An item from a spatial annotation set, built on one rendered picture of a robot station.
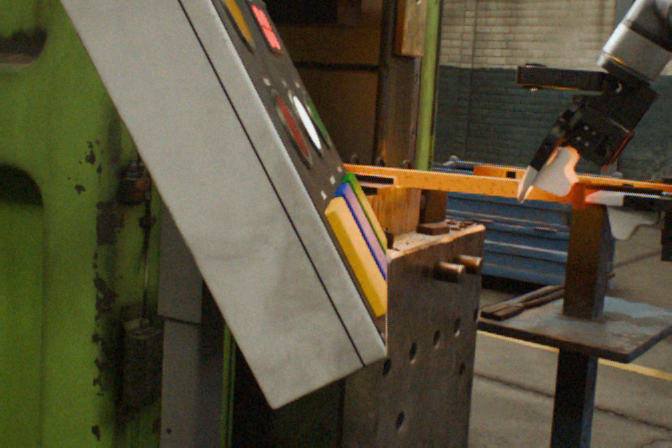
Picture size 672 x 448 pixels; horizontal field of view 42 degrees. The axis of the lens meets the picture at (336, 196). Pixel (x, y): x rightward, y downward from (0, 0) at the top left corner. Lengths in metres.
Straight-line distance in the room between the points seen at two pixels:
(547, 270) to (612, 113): 3.95
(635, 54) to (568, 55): 8.39
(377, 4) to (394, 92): 0.15
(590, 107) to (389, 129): 0.48
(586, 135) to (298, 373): 0.69
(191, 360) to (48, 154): 0.39
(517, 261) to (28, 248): 4.19
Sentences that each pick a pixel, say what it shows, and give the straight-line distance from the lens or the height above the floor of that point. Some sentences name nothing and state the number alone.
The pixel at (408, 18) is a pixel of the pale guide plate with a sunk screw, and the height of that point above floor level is 1.25.
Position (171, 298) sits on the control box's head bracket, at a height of 0.94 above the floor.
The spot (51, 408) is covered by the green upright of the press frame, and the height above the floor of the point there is 0.74.
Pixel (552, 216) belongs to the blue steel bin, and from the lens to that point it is 5.03.
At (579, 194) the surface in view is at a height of 1.00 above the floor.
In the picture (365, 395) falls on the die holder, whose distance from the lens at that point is 1.15.
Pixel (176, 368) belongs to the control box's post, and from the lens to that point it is 0.72.
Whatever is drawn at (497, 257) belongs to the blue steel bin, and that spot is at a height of 0.21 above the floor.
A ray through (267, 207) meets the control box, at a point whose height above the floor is 1.04.
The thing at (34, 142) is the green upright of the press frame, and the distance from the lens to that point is 1.04.
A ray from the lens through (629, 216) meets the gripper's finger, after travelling 1.14.
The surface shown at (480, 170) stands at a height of 0.99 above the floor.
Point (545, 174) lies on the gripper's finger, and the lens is 1.15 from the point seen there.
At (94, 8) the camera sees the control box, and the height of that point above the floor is 1.16.
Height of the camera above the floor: 1.12
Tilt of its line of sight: 7 degrees down
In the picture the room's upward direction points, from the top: 3 degrees clockwise
